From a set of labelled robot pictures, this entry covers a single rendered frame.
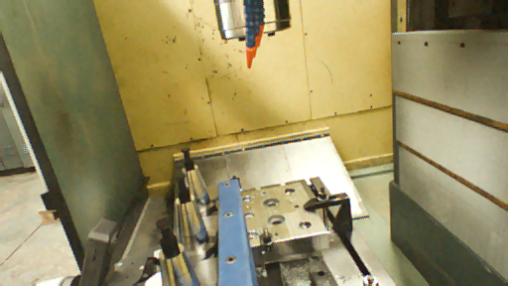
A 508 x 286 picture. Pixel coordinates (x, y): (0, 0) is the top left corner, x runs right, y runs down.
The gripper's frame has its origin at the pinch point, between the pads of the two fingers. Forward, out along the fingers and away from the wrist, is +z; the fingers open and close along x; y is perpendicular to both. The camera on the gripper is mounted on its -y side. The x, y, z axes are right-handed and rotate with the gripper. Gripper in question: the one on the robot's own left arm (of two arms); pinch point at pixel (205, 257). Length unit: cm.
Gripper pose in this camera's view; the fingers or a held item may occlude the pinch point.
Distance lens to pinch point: 50.5
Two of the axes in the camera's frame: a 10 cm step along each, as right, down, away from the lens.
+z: 9.8, -2.2, 0.3
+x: 0.9, 3.0, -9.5
